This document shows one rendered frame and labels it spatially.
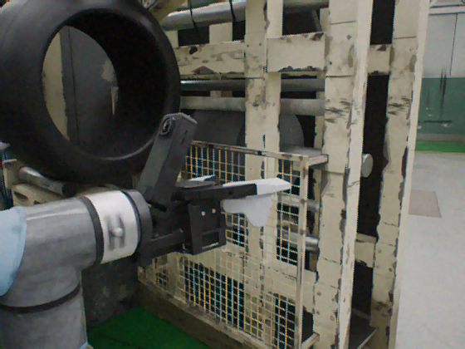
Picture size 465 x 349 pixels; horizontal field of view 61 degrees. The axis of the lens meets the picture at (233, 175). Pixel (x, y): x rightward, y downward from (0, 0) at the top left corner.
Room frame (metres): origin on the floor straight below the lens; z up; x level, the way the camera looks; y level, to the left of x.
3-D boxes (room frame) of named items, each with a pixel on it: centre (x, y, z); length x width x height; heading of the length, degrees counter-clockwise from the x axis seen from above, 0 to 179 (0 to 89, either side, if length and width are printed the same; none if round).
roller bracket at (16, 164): (1.47, 0.64, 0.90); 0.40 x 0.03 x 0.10; 137
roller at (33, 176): (1.24, 0.60, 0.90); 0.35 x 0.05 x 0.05; 47
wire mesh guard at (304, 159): (1.43, 0.12, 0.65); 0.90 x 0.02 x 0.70; 47
